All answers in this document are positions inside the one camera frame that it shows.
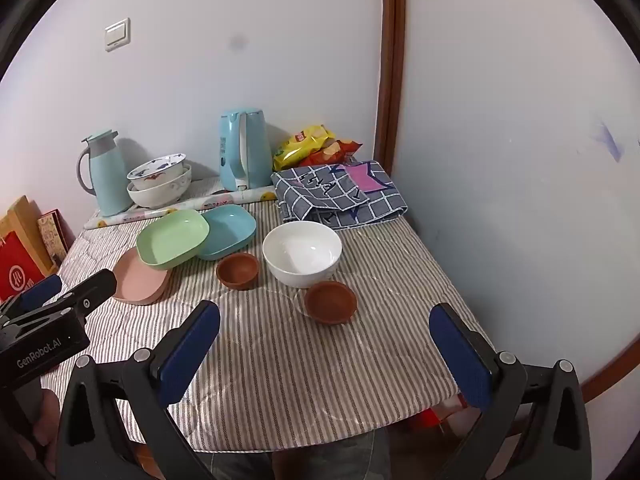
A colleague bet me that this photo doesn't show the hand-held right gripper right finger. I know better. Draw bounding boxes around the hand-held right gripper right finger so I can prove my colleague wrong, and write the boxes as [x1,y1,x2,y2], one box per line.
[429,302,593,480]

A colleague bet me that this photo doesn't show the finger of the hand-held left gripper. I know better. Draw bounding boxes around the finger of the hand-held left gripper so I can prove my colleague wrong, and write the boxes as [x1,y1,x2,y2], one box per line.
[9,268,119,329]
[0,274,64,318]

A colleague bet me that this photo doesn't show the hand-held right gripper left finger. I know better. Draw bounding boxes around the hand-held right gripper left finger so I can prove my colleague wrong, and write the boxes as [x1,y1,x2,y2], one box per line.
[55,300,221,480]

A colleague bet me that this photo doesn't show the pink plastic plate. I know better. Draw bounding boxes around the pink plastic plate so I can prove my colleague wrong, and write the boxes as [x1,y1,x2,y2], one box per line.
[111,246,171,307]

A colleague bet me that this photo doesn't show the green plastic plate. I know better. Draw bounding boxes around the green plastic plate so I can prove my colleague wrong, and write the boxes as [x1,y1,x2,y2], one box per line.
[136,209,210,267]

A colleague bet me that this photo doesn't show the small brown bowl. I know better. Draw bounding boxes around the small brown bowl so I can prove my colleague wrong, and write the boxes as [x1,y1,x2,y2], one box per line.
[304,281,358,326]
[216,253,260,291]

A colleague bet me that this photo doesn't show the blue plastic plate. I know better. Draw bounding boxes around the blue plastic plate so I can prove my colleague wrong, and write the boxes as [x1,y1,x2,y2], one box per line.
[196,204,258,262]

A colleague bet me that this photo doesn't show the white bowl with grey swirls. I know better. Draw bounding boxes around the white bowl with grey swirls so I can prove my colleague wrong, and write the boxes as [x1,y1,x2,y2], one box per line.
[262,221,343,289]
[126,164,193,209]

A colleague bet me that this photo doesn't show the person's left hand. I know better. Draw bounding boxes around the person's left hand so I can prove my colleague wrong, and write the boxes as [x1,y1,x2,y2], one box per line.
[21,389,62,477]

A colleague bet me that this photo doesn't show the red box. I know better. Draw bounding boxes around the red box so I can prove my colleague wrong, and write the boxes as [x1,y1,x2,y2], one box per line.
[0,232,48,303]

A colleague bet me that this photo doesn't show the patterned brown box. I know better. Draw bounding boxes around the patterned brown box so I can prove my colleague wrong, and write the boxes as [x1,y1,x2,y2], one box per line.
[37,209,76,266]

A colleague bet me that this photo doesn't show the red plastic item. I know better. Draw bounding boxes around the red plastic item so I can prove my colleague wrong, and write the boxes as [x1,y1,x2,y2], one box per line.
[410,395,468,433]

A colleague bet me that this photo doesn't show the red and wooden boxes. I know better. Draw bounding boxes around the red and wooden boxes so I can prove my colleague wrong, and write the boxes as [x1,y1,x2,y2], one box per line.
[0,195,56,271]

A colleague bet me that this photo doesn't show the striped quilted table cover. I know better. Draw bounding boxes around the striped quilted table cover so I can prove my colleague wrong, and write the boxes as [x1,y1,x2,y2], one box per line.
[40,200,496,453]

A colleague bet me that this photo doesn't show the light blue thermos jug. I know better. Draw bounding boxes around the light blue thermos jug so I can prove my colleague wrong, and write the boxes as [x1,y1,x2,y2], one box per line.
[76,130,135,217]

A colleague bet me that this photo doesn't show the blue and red patterned bowl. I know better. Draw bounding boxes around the blue and red patterned bowl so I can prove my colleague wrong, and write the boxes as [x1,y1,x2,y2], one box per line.
[126,153,187,191]

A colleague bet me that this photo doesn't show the fruit printed table mat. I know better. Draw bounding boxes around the fruit printed table mat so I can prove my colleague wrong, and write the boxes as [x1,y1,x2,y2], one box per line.
[82,177,278,231]

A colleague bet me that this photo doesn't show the wooden baseboard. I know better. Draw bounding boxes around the wooden baseboard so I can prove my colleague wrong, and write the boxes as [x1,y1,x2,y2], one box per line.
[575,305,640,406]

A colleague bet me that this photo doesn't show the person's grey pants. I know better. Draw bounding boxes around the person's grey pants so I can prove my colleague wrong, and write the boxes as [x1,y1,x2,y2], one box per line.
[200,427,393,480]

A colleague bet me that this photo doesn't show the blue checkered cloth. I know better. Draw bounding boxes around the blue checkered cloth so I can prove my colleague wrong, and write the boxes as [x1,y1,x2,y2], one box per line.
[271,160,408,231]

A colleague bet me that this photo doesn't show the light blue electric kettle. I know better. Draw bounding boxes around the light blue electric kettle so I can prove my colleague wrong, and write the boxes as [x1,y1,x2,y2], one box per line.
[218,108,275,192]

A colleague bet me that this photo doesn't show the yellow chips bag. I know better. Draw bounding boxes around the yellow chips bag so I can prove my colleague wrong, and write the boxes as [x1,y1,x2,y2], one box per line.
[272,125,337,172]

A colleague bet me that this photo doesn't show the red chips bag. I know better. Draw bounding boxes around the red chips bag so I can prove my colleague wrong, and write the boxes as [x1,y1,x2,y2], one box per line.
[297,140,362,168]

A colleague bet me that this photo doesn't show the white light switch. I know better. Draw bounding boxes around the white light switch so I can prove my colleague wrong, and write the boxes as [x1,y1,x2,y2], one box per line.
[104,17,132,53]

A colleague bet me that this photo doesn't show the wooden door frame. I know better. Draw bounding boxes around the wooden door frame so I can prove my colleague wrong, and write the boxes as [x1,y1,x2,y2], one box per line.
[372,0,407,171]

